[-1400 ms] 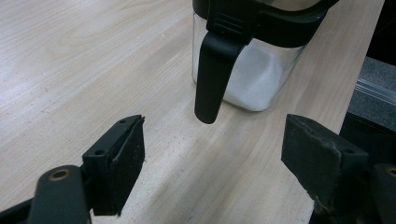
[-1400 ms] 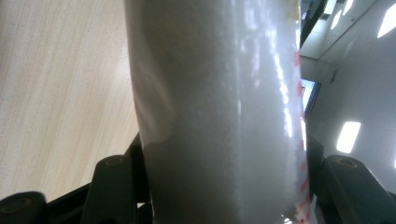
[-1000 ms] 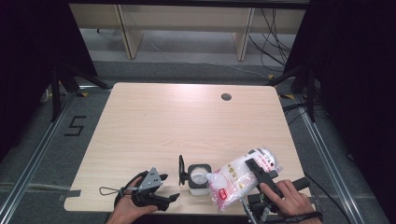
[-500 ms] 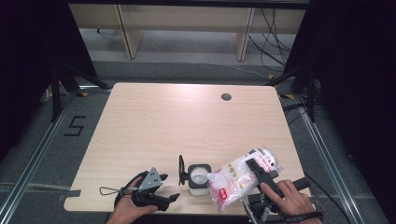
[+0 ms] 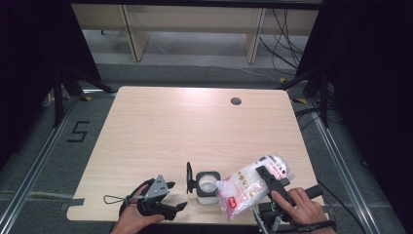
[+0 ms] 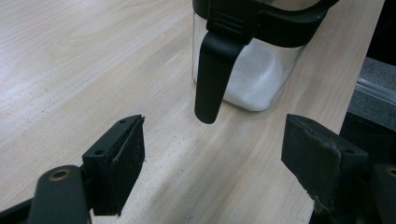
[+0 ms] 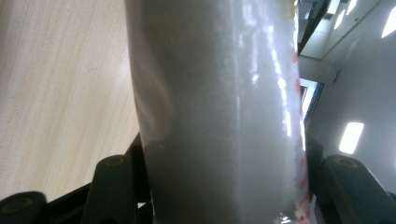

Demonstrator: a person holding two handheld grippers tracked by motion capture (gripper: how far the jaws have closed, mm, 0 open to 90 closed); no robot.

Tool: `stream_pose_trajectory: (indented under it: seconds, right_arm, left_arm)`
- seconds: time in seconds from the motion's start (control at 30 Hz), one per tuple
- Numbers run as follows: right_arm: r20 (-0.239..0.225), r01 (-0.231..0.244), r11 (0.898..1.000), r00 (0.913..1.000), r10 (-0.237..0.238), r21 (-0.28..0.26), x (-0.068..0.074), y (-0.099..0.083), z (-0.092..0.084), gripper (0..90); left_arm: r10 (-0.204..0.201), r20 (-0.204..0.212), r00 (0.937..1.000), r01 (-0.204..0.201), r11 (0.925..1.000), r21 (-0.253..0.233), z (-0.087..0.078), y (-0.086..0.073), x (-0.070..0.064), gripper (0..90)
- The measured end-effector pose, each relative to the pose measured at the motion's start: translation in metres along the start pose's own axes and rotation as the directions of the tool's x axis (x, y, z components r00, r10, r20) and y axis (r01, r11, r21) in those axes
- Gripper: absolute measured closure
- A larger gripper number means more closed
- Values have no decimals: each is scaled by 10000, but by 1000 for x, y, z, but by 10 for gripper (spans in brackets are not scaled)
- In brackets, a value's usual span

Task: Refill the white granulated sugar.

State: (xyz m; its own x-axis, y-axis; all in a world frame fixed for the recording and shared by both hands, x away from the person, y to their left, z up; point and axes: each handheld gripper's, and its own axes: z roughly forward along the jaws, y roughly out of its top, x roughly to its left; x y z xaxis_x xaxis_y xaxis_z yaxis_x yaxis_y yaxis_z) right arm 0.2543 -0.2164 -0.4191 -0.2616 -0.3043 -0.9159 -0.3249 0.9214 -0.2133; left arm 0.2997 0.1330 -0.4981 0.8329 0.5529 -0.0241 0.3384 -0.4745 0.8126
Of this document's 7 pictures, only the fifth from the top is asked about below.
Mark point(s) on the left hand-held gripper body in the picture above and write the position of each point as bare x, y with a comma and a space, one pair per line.
156, 189

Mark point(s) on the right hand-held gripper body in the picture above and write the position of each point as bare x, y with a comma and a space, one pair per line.
268, 213

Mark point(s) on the red and white pouch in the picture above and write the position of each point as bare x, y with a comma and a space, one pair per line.
243, 188

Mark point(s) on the clear jar with black lid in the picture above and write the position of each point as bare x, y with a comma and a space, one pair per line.
203, 192

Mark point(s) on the person's right hand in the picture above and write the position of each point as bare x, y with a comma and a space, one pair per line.
305, 211

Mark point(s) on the person's left hand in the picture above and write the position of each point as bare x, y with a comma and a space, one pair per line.
130, 221

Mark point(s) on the grey floor tape strip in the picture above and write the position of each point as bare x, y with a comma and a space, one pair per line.
74, 203

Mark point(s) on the grey round table grommet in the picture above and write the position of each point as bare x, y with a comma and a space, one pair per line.
236, 101

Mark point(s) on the black metal stand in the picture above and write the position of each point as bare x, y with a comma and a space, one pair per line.
58, 97
324, 100

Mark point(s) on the black curtain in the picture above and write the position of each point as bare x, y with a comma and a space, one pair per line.
26, 65
373, 81

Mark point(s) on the light wooden shelf unit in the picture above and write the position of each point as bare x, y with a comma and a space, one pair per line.
136, 32

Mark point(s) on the aluminium floor rail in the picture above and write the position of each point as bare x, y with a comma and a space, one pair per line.
35, 169
344, 169

